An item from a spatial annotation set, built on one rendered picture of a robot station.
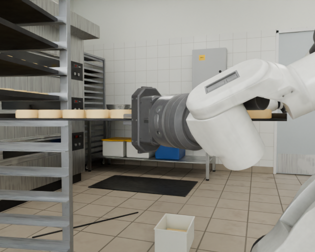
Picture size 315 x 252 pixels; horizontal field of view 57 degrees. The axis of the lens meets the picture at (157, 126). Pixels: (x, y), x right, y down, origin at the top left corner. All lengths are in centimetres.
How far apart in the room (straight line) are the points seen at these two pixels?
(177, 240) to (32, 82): 212
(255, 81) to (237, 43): 435
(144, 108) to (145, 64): 447
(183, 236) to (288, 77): 166
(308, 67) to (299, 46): 434
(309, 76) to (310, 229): 51
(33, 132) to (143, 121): 275
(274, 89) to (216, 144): 10
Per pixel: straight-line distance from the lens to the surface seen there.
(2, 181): 300
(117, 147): 444
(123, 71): 511
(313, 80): 38
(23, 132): 312
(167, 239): 198
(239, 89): 35
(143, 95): 53
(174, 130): 42
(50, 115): 68
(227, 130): 38
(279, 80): 36
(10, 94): 87
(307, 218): 81
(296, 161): 469
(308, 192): 89
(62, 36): 113
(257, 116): 61
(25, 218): 124
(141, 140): 52
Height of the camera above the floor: 91
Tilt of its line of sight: 3 degrees down
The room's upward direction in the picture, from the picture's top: straight up
